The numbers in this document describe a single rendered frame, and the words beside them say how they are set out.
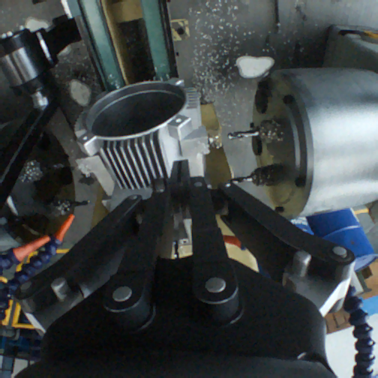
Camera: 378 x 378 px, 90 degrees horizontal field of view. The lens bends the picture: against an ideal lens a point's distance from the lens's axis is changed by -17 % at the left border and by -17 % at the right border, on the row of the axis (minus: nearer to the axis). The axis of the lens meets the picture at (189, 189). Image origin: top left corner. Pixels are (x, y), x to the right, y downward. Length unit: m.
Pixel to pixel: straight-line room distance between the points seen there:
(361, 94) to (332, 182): 0.13
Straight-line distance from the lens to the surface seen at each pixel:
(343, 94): 0.34
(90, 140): 0.31
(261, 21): 0.56
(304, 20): 0.60
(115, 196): 0.33
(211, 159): 0.52
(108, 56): 0.43
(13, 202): 0.40
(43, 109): 0.36
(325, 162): 0.30
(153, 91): 0.42
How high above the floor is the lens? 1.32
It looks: 40 degrees down
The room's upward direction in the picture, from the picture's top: 173 degrees clockwise
